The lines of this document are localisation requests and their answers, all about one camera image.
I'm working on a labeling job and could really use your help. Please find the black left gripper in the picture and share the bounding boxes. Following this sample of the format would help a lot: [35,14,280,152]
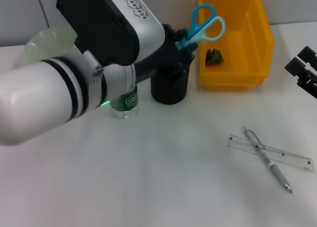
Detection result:
[133,23,199,85]

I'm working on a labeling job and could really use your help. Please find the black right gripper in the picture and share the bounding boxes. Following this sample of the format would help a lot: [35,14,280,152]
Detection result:
[284,45,317,99]

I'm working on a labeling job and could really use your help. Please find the blue scissors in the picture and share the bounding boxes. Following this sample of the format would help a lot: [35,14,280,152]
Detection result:
[176,4,227,51]

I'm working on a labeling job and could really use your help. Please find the green plastic wrapper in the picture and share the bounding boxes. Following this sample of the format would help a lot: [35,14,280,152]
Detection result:
[206,48,225,64]

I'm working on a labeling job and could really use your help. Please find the clear green-label water bottle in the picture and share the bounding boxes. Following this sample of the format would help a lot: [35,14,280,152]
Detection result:
[109,85,140,119]

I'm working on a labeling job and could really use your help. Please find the clear plastic ruler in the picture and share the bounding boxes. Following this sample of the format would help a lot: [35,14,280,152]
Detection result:
[227,135,314,173]

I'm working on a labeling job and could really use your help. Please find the black mesh pen holder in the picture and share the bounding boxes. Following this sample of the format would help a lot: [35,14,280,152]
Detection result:
[150,63,190,105]

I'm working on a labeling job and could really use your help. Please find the silver white pen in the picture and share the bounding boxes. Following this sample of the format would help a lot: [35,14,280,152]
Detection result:
[241,125,294,194]

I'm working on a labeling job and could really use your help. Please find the translucent green fruit plate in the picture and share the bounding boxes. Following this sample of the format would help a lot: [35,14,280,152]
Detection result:
[20,25,78,67]

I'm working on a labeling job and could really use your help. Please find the yellow plastic bin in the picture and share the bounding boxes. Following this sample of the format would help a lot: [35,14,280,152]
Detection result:
[197,0,275,87]

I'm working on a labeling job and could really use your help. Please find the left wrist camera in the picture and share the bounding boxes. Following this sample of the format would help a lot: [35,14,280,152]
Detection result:
[55,0,166,67]

